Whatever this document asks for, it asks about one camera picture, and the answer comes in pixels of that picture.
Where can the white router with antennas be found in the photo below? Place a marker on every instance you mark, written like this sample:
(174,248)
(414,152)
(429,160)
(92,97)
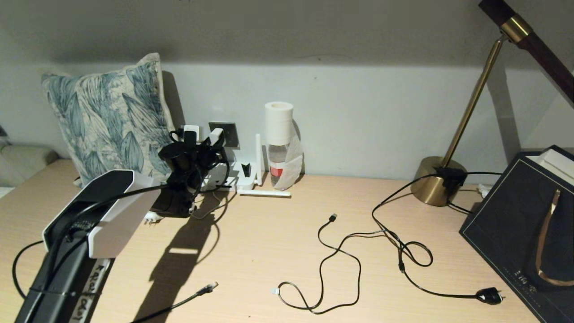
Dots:
(249,179)

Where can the grey sofa cushion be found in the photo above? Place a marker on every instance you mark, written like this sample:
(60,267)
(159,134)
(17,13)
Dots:
(22,162)

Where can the white paper roll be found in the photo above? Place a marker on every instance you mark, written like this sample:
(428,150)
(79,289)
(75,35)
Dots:
(278,122)

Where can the grey wall socket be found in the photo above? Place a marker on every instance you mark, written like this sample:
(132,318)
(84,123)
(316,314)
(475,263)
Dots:
(231,133)

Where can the white power adapter black face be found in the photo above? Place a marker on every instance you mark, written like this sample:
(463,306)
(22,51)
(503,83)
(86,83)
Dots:
(216,136)

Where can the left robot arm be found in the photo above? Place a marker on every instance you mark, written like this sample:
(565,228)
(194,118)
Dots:
(119,215)

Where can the clear bottle red label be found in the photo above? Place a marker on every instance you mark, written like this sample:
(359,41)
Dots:
(277,157)

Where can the black clip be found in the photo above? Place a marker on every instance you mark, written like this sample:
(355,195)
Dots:
(245,170)

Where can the brass desk lamp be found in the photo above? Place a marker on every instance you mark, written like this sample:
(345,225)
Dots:
(429,180)

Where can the black lamp switch box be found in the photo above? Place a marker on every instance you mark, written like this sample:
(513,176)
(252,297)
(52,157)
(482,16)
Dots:
(450,176)

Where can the white round plug adapter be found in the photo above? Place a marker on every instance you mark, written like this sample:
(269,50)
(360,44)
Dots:
(153,217)

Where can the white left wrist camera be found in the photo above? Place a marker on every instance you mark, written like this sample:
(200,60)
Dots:
(191,132)

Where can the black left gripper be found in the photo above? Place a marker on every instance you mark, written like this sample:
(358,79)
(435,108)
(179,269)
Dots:
(207,165)

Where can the blue leaf pattern pillow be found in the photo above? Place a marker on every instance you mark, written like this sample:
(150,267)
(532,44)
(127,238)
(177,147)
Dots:
(103,112)

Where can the white handwritten label tape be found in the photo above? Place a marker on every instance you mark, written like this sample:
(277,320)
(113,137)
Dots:
(89,291)

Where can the white box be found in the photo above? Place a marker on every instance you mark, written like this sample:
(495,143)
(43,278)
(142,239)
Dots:
(557,162)

